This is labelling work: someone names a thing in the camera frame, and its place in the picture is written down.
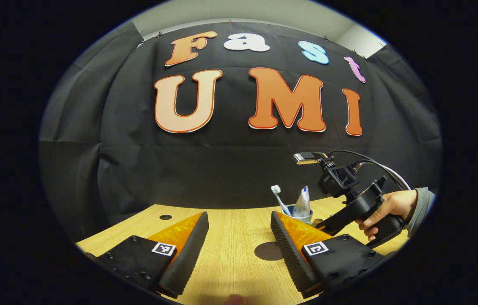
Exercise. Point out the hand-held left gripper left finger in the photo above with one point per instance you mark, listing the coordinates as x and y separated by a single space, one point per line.
190 250

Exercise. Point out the dark round coaster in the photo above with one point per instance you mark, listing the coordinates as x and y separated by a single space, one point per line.
266 250

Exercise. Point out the white toothbrush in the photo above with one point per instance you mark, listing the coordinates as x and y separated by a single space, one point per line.
281 203

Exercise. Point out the black backdrop cloth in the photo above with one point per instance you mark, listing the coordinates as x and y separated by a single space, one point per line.
230 169

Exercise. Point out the white toothpaste tube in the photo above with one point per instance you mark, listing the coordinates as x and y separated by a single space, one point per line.
303 205

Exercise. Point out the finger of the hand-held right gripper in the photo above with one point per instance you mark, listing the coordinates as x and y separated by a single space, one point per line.
330 224

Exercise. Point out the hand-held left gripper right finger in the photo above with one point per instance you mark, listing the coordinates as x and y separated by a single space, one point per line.
287 250

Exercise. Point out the wooden desktop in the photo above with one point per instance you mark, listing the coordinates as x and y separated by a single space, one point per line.
230 254

